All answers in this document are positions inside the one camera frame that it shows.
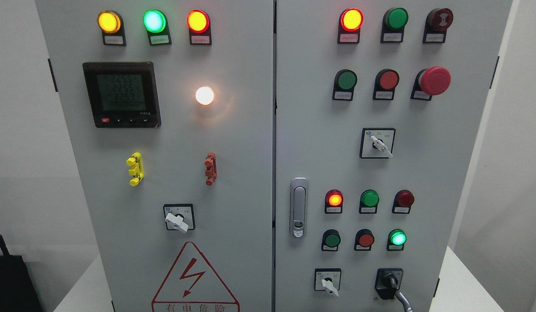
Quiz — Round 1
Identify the black rotary knob switch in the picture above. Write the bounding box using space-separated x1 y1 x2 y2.
375 268 404 300

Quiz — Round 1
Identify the red terminal connector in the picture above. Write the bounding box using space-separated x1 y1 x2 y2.
204 152 218 186

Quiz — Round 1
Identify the grey electrical control cabinet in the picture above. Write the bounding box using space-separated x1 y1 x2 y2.
36 0 512 312

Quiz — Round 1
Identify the lit red indicator lower left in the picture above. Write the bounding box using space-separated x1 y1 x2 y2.
325 189 343 215

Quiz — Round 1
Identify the lit red indicator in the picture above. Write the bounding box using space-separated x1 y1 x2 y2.
325 189 343 215
337 8 364 44

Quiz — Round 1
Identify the white glowing lamp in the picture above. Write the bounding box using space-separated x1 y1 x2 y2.
195 86 215 105

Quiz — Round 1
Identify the green push button lower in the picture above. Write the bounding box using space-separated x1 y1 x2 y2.
321 229 341 251

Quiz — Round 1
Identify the green push button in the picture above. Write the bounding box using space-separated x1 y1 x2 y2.
321 229 341 251
332 69 357 101

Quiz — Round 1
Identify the green push button upper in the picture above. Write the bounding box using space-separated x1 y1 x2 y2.
332 69 357 101

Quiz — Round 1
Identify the green indicator lower middle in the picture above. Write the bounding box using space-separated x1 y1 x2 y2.
359 189 379 215

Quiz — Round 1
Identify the red push button lower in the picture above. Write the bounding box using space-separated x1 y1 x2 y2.
353 229 375 251

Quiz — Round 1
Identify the red push button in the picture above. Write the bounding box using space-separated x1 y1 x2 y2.
353 229 375 251
373 68 400 101

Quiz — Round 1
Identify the yellow terminal connector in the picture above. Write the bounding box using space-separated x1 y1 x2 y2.
126 152 144 186

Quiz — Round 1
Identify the red push button upper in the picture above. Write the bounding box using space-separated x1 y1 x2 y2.
373 68 400 101

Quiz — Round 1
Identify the red indicator lower right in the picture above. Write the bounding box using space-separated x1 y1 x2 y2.
392 189 415 215

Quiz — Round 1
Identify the red high voltage warning sticker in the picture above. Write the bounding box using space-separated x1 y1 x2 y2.
151 241 240 312

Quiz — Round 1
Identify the red-rimmed orange indicator light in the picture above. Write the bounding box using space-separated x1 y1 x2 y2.
186 9 211 46

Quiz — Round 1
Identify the green illuminated button lower right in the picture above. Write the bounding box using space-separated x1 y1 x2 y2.
386 229 407 251

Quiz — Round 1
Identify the black digital power meter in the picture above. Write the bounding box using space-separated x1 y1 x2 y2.
82 62 161 128

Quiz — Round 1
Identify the lit red indicator top right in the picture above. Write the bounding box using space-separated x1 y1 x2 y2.
337 8 364 44

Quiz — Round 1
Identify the lit green indicator light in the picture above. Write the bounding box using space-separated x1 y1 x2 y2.
143 9 172 46

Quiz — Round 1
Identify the red emergency stop button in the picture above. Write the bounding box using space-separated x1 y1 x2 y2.
410 66 451 101

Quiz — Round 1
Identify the green indicator top right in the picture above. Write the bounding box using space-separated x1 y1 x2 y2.
380 7 409 43

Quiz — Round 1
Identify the yellow indicator light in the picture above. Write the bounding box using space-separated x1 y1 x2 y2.
97 10 127 46

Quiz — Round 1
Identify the dark red buzzer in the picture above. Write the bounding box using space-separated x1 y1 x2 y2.
422 8 454 44

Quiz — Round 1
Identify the black device with antenna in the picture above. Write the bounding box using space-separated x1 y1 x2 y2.
0 234 42 312

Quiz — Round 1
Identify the silver door lock handle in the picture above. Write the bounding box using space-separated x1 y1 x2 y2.
290 177 308 238

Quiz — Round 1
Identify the white selector switch left door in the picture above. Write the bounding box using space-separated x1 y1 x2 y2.
163 203 196 233

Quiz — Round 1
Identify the white selector switch upper right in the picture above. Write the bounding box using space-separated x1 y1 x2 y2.
360 128 395 159

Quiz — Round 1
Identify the white selector switch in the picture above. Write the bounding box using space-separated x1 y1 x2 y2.
360 128 395 159
314 268 342 297

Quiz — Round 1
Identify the white selector switch bottom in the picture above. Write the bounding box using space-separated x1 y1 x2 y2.
314 268 342 297

